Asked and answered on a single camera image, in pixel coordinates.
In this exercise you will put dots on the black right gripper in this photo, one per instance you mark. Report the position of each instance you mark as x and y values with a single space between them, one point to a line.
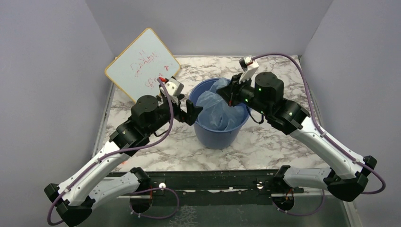
230 92

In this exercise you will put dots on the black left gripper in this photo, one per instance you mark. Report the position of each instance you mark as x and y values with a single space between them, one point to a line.
192 112

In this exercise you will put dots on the light blue trash bag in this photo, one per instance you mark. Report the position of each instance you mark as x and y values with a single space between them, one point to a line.
216 114

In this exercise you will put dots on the blue plastic trash bin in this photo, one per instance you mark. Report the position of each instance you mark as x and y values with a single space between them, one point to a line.
211 138

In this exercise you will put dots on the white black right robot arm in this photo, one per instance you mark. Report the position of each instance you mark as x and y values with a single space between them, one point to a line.
347 174

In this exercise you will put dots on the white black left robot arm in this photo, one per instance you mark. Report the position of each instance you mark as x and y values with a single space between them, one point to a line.
76 198

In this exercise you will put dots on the yellow-framed whiteboard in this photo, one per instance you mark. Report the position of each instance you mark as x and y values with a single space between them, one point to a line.
136 69

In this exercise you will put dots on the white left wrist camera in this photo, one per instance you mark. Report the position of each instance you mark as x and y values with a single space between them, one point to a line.
174 89

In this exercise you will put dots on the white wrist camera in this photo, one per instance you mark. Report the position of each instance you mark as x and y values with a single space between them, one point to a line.
249 66
174 89

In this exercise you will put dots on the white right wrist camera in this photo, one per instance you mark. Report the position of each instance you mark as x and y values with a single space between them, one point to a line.
249 66

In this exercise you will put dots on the black metal mounting rail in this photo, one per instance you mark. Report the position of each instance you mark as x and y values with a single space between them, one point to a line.
204 188

